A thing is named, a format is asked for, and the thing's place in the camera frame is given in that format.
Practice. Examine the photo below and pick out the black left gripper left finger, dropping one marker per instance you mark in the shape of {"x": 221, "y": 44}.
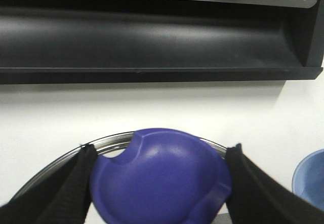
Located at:
{"x": 64, "y": 197}

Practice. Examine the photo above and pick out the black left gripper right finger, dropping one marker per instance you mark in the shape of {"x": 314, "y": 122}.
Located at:
{"x": 258, "y": 198}

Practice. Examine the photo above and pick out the light blue ribbed cup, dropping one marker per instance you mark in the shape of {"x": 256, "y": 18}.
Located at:
{"x": 307, "y": 181}

